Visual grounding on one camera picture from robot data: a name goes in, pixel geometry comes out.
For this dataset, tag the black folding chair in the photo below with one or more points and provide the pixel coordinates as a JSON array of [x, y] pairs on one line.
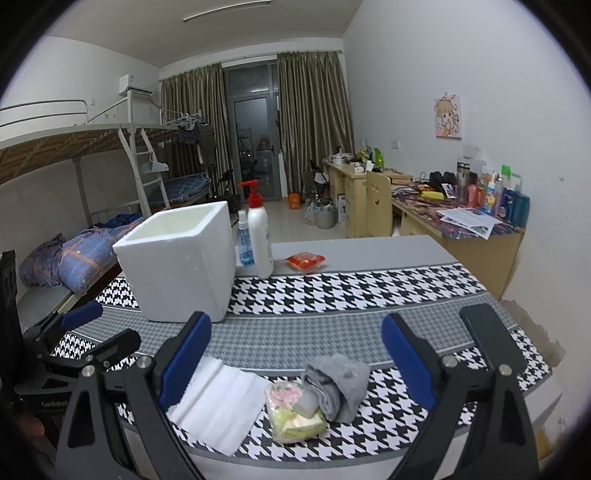
[[226, 182]]

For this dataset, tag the houndstooth table cloth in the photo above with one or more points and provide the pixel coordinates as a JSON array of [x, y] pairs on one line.
[[295, 327]]

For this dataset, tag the row of toiletry bottles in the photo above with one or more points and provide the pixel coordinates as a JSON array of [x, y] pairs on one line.
[[508, 203]]

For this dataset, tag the blue plaid quilt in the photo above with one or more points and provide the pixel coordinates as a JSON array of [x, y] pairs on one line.
[[87, 263]]

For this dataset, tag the wooden chair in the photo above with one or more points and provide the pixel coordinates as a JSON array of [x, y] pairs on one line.
[[378, 207]]

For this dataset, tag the white paper sheets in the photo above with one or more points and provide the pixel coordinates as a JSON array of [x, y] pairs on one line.
[[471, 221]]

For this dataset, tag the glass balcony door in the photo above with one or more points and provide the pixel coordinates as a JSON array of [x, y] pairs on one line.
[[256, 138]]

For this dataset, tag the white cardboard box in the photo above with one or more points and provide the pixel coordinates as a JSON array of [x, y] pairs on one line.
[[342, 208]]

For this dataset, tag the red snack packet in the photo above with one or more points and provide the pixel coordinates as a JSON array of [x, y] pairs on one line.
[[304, 261]]

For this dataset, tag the bunk bed with blue mattress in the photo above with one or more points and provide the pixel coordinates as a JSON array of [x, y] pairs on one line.
[[189, 187]]

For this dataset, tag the bucket with plastic bags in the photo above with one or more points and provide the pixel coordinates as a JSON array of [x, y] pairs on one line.
[[321, 214]]

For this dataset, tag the white air conditioner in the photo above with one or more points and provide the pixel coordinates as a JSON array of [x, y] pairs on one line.
[[135, 85]]

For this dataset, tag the person's left hand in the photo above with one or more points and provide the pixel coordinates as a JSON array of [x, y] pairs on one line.
[[30, 422]]

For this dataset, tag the white wall socket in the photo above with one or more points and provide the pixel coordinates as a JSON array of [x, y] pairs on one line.
[[471, 151]]

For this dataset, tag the white towel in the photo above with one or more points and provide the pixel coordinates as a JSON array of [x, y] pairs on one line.
[[217, 401]]

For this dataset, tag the floral tissue packet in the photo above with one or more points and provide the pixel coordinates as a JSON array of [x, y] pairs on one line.
[[288, 415]]

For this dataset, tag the white metal bunk bed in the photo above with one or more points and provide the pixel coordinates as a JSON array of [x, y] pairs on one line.
[[55, 138]]

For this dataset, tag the grey cloth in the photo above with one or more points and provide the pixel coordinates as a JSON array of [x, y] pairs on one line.
[[341, 383]]

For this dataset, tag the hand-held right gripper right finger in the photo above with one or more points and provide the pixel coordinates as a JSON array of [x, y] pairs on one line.
[[408, 364]]

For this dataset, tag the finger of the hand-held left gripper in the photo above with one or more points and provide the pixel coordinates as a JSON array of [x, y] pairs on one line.
[[83, 314], [115, 346]]

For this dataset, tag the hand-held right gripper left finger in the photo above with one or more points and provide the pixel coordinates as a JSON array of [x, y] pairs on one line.
[[182, 364]]

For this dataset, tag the cartoon wall poster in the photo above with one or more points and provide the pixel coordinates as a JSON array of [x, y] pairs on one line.
[[448, 115]]

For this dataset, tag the long wooden desk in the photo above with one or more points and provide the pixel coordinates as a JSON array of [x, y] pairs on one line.
[[355, 203]]

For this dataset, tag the yellow desk item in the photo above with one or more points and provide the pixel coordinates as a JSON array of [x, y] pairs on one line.
[[432, 194]]

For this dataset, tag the small blue spray bottle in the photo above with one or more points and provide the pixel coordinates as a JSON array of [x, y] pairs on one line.
[[244, 249]]

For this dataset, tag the purple grey blanket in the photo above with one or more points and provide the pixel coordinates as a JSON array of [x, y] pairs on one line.
[[39, 267]]

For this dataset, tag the dark blue garment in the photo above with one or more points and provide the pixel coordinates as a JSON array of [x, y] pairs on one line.
[[115, 220]]

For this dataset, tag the black smartphone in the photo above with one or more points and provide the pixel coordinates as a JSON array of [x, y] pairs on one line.
[[489, 332]]

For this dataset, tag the brown curtain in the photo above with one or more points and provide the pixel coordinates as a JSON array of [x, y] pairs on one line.
[[314, 124], [203, 115]]

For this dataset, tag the white foam box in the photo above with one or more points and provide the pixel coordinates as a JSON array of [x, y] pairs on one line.
[[184, 272]]

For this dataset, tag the white bottle with red pump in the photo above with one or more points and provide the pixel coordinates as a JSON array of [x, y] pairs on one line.
[[261, 240]]

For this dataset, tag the ceiling tube light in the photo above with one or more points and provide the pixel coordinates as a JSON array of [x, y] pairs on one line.
[[226, 11]]

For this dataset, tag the orange bag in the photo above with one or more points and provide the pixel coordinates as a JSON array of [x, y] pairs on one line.
[[294, 201]]

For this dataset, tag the wooden desk with printed mat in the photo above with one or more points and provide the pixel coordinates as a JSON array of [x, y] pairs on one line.
[[480, 263]]

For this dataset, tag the hanging dark clothes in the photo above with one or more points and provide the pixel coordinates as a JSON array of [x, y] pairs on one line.
[[198, 138]]

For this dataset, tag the green desk item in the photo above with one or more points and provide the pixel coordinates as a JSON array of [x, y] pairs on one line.
[[377, 158]]

